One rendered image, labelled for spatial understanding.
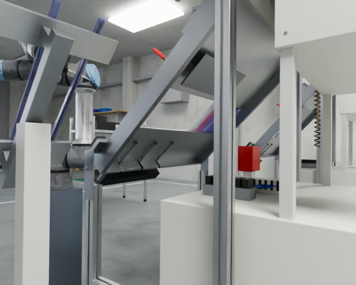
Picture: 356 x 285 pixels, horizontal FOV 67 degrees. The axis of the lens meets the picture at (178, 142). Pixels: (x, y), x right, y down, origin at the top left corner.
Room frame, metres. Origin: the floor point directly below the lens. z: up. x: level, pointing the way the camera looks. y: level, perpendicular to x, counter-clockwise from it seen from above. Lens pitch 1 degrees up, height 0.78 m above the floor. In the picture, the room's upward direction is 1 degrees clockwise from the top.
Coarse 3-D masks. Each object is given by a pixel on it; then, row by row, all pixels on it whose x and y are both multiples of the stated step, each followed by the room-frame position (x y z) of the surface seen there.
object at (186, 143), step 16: (144, 128) 0.97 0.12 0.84; (160, 128) 1.05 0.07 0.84; (128, 144) 0.99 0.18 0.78; (144, 144) 1.06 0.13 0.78; (160, 144) 1.14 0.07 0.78; (176, 144) 1.23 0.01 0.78; (192, 144) 1.34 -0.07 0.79; (208, 144) 1.46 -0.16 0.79; (128, 160) 1.09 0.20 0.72; (144, 160) 1.17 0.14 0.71
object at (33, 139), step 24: (24, 144) 0.62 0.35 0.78; (48, 144) 0.66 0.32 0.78; (24, 168) 0.62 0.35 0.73; (48, 168) 0.66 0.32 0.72; (24, 192) 0.62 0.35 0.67; (48, 192) 0.66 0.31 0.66; (24, 216) 0.62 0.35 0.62; (48, 216) 0.66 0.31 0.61; (24, 240) 0.62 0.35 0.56; (48, 240) 0.66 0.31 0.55; (24, 264) 0.62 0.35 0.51; (48, 264) 0.66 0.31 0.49
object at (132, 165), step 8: (152, 160) 1.21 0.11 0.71; (160, 160) 1.26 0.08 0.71; (168, 160) 1.30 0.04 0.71; (176, 160) 1.35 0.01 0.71; (184, 160) 1.40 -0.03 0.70; (192, 160) 1.46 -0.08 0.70; (112, 168) 1.01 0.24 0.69; (120, 168) 1.03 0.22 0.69; (128, 168) 1.06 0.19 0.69; (136, 168) 1.10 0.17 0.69; (144, 168) 1.13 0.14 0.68; (152, 168) 1.18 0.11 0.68
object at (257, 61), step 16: (240, 0) 0.74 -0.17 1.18; (240, 16) 0.80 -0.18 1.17; (256, 16) 0.84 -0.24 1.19; (240, 32) 0.86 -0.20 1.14; (256, 32) 0.91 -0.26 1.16; (272, 32) 0.97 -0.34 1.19; (208, 48) 0.83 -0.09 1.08; (240, 48) 0.93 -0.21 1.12; (256, 48) 0.98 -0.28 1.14; (272, 48) 1.05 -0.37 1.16; (192, 64) 0.81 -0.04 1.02; (208, 64) 0.82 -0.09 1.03; (240, 64) 1.01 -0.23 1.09; (256, 64) 1.08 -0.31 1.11; (272, 64) 1.16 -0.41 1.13; (176, 80) 0.86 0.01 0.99; (192, 80) 0.84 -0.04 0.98; (208, 80) 0.89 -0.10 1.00; (240, 80) 1.02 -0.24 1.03; (256, 80) 1.19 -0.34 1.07; (208, 96) 1.06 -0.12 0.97; (240, 96) 1.23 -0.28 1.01
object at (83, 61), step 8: (96, 24) 0.66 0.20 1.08; (96, 32) 0.67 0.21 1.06; (80, 64) 0.71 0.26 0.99; (80, 72) 0.73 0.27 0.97; (72, 80) 0.74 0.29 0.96; (72, 88) 0.75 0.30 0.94; (72, 96) 0.77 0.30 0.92; (64, 104) 0.77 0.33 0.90; (64, 112) 0.79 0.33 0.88; (56, 120) 0.81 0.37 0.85; (56, 128) 0.82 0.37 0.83
